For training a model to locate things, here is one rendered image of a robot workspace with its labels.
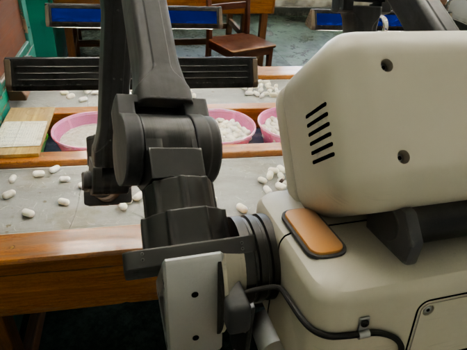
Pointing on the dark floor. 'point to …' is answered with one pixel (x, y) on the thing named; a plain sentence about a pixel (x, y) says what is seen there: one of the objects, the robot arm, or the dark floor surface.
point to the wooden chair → (220, 43)
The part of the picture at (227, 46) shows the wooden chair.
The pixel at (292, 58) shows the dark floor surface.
